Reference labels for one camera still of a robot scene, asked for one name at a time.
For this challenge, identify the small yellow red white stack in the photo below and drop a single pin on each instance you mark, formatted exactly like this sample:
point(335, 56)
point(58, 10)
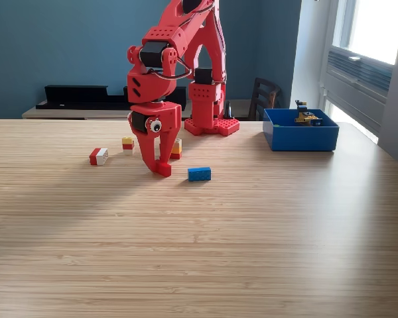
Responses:
point(128, 144)

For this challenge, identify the yellow toy digger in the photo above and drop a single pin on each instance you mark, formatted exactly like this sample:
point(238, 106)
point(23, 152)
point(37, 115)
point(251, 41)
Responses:
point(305, 117)

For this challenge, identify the tan orange red lego stack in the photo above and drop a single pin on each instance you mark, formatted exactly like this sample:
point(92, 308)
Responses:
point(177, 150)

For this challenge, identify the light blue lego brick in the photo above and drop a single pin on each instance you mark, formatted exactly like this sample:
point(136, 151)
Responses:
point(199, 175)

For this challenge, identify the red white lego brick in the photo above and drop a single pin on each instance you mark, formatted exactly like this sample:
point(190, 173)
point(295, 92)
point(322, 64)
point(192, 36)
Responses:
point(97, 155)

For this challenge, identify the blue plastic bin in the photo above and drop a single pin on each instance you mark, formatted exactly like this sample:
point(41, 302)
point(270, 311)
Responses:
point(302, 139)

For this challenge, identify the black shelf unit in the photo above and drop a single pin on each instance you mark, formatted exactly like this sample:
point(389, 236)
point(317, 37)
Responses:
point(86, 96)

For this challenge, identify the dark wooden chair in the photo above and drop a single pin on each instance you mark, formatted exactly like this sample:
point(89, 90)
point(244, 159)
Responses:
point(262, 96)

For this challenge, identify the grey ventilation unit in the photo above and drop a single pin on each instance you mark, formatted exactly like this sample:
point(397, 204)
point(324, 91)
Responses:
point(358, 86)

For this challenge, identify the white framed window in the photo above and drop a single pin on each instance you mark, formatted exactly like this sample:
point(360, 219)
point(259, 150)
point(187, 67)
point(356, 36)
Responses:
point(378, 26)

